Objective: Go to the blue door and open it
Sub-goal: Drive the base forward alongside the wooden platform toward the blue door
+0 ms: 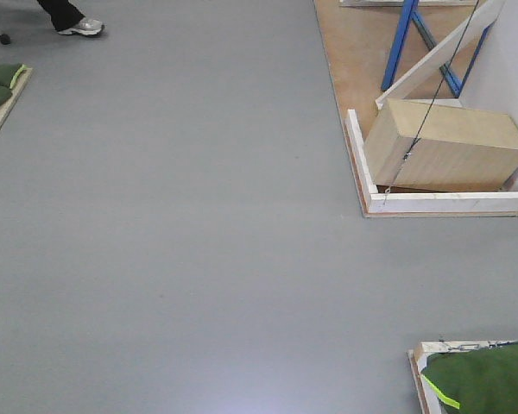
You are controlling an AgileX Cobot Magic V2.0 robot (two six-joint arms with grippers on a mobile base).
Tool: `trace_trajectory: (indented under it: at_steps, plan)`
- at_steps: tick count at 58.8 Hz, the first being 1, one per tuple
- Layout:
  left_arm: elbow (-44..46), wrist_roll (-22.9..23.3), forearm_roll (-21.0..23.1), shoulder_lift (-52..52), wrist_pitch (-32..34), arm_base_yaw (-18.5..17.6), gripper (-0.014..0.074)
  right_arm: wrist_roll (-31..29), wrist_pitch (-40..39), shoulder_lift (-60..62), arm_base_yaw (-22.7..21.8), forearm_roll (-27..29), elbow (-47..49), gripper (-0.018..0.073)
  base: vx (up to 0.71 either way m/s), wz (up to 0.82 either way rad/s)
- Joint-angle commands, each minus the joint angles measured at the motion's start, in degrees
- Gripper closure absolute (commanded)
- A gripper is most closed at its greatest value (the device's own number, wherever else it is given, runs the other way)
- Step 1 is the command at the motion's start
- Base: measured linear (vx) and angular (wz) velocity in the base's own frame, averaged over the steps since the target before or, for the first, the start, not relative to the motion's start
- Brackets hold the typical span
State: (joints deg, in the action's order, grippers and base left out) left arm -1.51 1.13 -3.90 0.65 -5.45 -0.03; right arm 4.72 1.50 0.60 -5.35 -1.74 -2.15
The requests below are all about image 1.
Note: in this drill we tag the black trouser leg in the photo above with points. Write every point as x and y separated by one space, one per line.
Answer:
63 14

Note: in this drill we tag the wooden platform bottom right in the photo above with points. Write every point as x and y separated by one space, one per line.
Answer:
418 358

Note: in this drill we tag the plywood door platform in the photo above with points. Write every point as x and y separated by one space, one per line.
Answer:
353 42

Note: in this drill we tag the white diagonal brace beam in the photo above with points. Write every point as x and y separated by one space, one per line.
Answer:
471 28

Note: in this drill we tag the beige wooden box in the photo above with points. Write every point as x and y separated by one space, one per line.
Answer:
441 148

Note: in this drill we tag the white grey sneaker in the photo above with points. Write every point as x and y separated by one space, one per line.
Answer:
87 27

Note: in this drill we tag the white wooden edge frame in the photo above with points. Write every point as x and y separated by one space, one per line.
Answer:
401 204

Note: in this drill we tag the metal chain turnbuckle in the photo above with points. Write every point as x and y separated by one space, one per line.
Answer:
467 346

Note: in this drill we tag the green sandbag bottom right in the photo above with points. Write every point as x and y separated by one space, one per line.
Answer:
483 380

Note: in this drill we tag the green sandbag upper left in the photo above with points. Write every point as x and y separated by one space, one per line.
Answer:
10 73

